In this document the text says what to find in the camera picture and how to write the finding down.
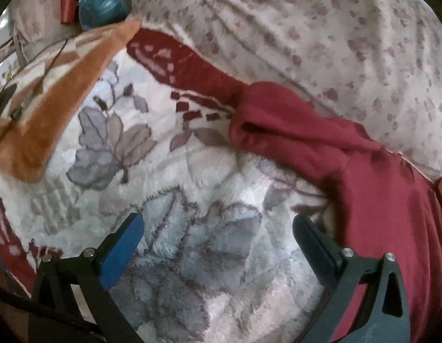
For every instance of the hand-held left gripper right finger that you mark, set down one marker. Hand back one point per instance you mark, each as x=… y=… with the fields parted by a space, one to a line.
x=314 y=248

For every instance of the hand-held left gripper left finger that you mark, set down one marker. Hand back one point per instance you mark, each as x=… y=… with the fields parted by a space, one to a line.
x=121 y=253

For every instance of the dark red sweater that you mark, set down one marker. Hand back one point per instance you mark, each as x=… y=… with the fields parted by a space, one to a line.
x=378 y=193

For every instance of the floral plush blanket red border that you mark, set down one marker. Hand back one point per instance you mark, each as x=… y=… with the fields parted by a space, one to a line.
x=192 y=171

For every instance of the orange patterned towel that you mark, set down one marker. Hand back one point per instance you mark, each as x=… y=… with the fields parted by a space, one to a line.
x=52 y=114

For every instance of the pale floral quilt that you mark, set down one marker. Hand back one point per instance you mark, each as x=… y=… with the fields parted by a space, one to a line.
x=296 y=25

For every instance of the blue plastic packet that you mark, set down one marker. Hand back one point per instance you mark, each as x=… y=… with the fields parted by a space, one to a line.
x=101 y=5

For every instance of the pale floral cloth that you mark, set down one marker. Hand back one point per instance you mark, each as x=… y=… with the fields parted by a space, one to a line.
x=38 y=10

